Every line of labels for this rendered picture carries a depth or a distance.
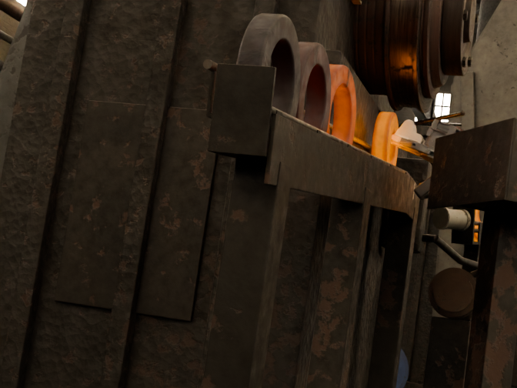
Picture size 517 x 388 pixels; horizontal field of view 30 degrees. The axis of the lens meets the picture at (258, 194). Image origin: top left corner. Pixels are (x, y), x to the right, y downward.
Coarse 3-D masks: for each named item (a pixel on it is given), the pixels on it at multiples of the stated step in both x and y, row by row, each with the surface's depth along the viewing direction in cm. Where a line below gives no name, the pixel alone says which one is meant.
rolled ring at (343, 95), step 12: (336, 72) 155; (348, 72) 161; (336, 84) 156; (348, 84) 162; (336, 96) 165; (348, 96) 164; (336, 108) 166; (348, 108) 165; (336, 120) 166; (348, 120) 166; (336, 132) 166; (348, 132) 165
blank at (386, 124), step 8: (384, 112) 209; (392, 112) 209; (376, 120) 207; (384, 120) 206; (392, 120) 208; (376, 128) 205; (384, 128) 205; (392, 128) 209; (376, 136) 205; (384, 136) 204; (376, 144) 204; (384, 144) 204; (376, 152) 205; (384, 152) 204; (392, 152) 214; (384, 160) 205; (392, 160) 213
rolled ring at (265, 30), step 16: (256, 16) 122; (272, 16) 121; (256, 32) 119; (272, 32) 120; (288, 32) 126; (240, 48) 118; (256, 48) 117; (272, 48) 120; (288, 48) 128; (240, 64) 117; (256, 64) 117; (272, 64) 131; (288, 64) 130; (288, 80) 131; (288, 96) 131; (288, 112) 130
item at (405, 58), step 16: (400, 0) 213; (416, 0) 211; (400, 16) 214; (416, 16) 212; (400, 32) 215; (416, 32) 212; (400, 48) 216; (416, 48) 214; (400, 64) 218; (416, 64) 216; (400, 80) 222; (416, 80) 219; (400, 96) 227; (416, 96) 224
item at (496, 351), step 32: (480, 128) 168; (512, 128) 158; (448, 160) 177; (480, 160) 166; (512, 160) 158; (448, 192) 175; (480, 192) 164; (512, 192) 157; (512, 224) 171; (480, 256) 174; (512, 256) 170; (480, 288) 173; (512, 288) 170; (480, 320) 171; (512, 320) 170; (480, 352) 169; (512, 352) 169; (480, 384) 167
